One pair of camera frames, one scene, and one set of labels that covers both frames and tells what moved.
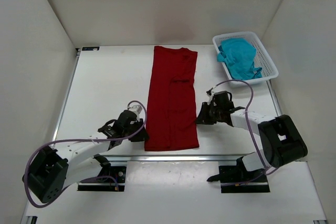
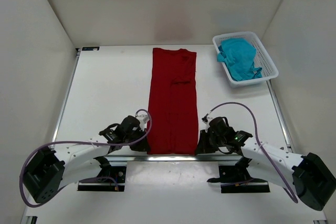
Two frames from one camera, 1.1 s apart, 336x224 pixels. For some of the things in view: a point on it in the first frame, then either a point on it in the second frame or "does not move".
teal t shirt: (239, 55) does not move
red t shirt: (171, 117) does not move
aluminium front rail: (174, 157) does not move
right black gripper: (208, 112) -> (203, 143)
